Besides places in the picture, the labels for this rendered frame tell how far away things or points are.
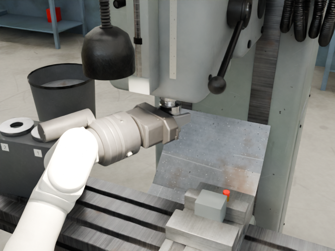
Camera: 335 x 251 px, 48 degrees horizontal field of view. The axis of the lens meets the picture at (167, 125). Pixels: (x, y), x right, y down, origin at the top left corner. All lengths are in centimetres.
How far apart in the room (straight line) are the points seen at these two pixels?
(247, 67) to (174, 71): 48
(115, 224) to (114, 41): 62
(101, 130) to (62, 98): 198
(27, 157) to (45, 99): 165
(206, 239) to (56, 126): 39
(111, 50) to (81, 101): 220
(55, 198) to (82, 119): 16
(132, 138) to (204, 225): 28
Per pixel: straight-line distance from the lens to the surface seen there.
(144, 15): 59
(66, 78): 306
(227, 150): 117
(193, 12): 60
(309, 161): 304
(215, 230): 84
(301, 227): 244
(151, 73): 62
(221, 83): 60
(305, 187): 275
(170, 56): 63
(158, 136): 72
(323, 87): 433
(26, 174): 110
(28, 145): 103
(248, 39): 81
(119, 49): 49
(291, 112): 112
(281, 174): 123
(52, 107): 269
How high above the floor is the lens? 160
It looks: 29 degrees down
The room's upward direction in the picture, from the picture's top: straight up
